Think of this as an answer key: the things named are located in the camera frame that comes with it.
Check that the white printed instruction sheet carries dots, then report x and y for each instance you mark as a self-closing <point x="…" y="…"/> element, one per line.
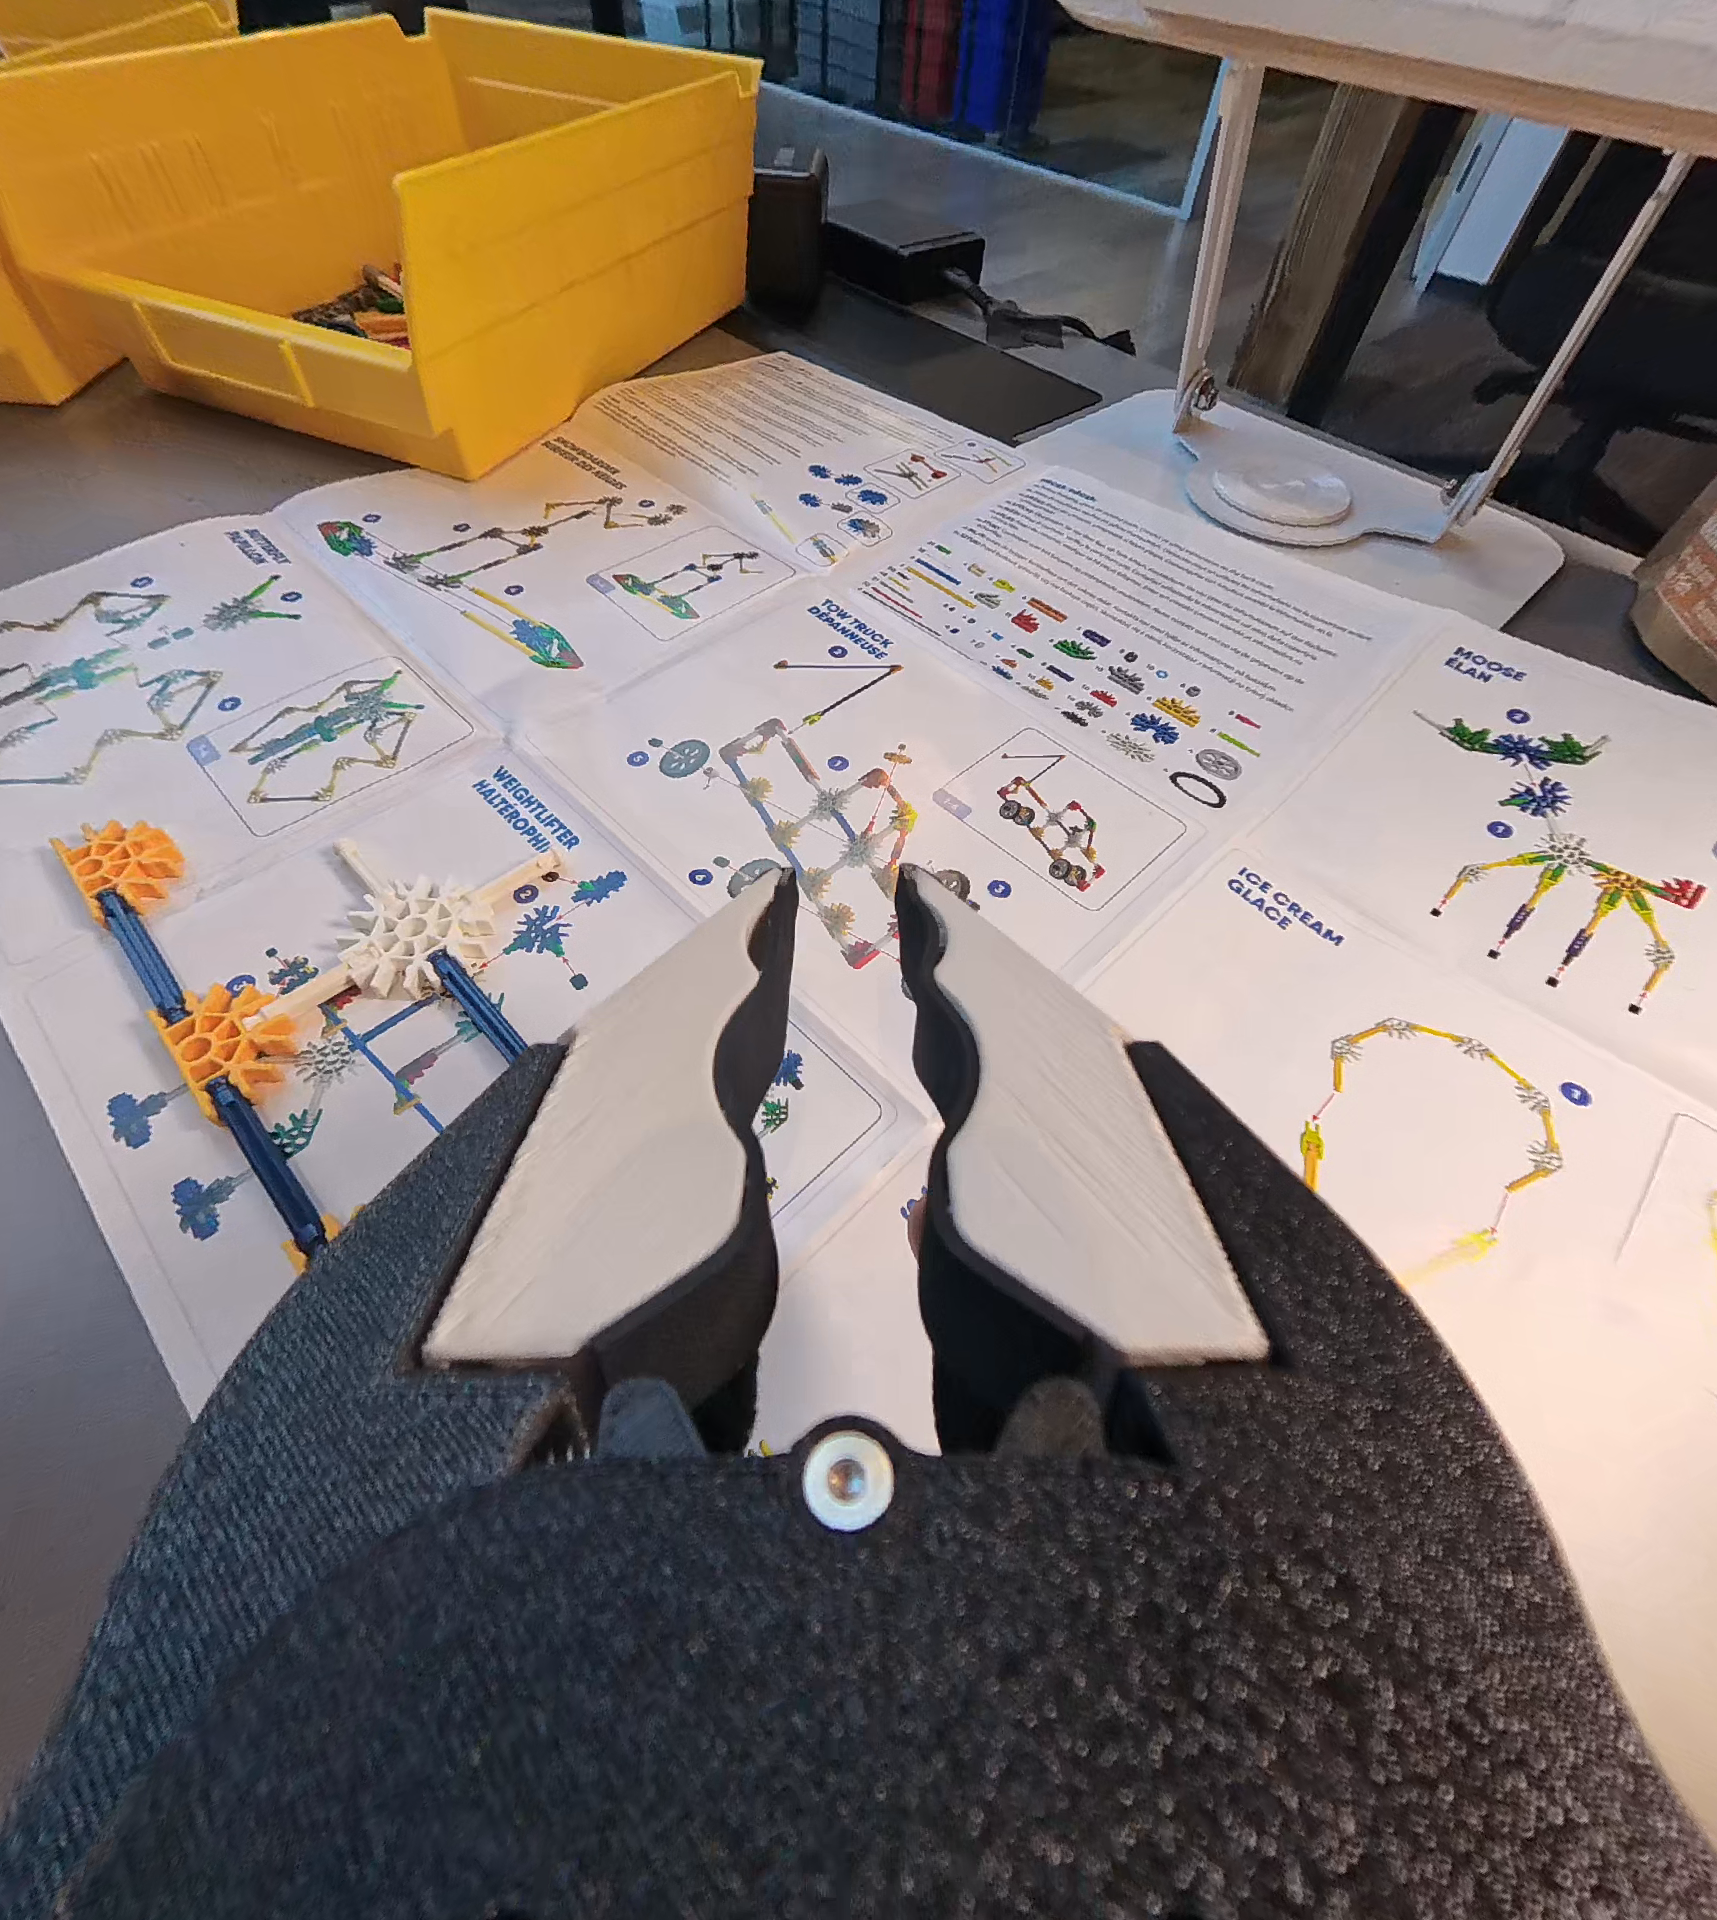
<point x="1247" y="630"/>

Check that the white snowflake connector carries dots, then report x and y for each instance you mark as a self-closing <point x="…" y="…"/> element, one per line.
<point x="416" y="931"/>

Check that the blue plastic rod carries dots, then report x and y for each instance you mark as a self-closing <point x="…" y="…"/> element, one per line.
<point x="146" y="960"/>
<point x="267" y="1179"/>
<point x="482" y="1008"/>

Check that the black power adapter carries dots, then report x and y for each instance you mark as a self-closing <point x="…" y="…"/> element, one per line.
<point x="895" y="248"/>

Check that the large yellow plastic bin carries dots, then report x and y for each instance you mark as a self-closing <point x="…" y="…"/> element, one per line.
<point x="572" y="254"/>

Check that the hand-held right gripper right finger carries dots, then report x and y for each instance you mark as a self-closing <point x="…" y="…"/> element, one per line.
<point x="1100" y="1200"/>

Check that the black box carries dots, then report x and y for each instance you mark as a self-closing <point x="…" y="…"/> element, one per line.
<point x="787" y="240"/>

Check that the black office chair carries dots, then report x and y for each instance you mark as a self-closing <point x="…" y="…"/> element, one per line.
<point x="1653" y="375"/>

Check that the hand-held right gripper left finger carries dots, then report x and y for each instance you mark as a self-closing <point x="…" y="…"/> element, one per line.
<point x="618" y="1185"/>

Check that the grey drawer cabinet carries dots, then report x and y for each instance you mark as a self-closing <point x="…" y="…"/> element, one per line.
<point x="844" y="44"/>

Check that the orange fan-shaped connector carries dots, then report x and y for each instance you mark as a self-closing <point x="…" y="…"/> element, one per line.
<point x="220" y="1043"/>
<point x="123" y="863"/>

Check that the wooden beam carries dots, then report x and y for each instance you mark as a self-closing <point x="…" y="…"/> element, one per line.
<point x="1324" y="240"/>

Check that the red and blue panels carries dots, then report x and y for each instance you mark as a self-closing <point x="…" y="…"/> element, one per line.
<point x="979" y="60"/>

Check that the pile of toy pieces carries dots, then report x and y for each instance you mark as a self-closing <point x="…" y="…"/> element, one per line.
<point x="357" y="309"/>

